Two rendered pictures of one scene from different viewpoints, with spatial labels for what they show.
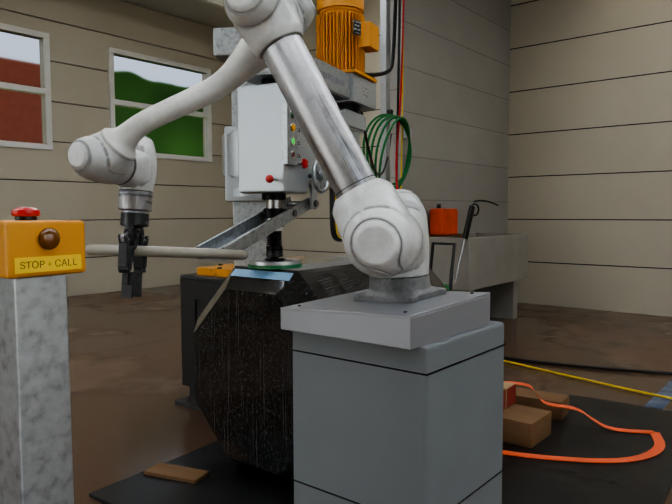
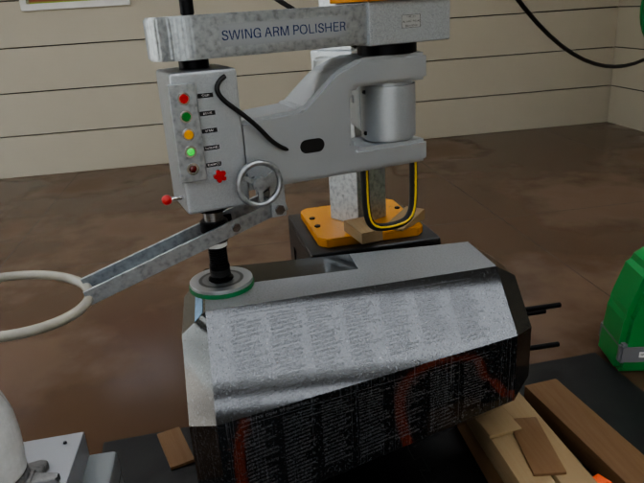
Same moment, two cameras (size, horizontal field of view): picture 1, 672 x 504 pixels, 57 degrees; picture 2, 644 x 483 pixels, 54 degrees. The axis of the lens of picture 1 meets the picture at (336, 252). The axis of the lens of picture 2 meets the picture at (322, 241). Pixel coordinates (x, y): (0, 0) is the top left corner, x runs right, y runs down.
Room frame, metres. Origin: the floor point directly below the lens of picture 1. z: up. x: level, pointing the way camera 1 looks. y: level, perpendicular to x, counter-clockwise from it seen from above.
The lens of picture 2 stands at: (1.33, -1.34, 1.74)
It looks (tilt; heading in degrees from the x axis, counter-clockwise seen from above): 21 degrees down; 43
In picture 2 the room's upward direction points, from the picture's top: 4 degrees counter-clockwise
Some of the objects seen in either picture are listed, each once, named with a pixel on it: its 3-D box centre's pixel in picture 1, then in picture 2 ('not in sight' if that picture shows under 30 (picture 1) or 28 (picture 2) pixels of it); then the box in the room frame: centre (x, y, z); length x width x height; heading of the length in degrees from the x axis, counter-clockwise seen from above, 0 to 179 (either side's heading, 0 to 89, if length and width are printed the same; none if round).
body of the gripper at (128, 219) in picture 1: (134, 229); not in sight; (1.72, 0.56, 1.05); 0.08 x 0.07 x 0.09; 170
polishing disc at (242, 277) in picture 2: (274, 261); (221, 280); (2.53, 0.25, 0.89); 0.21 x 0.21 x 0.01
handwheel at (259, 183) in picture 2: (313, 175); (256, 181); (2.59, 0.09, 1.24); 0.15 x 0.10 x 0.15; 155
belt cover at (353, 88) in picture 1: (312, 85); (300, 34); (2.85, 0.10, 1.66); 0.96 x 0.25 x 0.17; 155
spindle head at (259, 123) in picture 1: (283, 146); (228, 138); (2.61, 0.22, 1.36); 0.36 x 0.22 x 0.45; 155
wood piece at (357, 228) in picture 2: not in sight; (362, 230); (3.37, 0.29, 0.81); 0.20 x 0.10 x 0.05; 62
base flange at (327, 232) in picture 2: (254, 269); (358, 219); (3.55, 0.47, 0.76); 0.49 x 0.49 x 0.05; 54
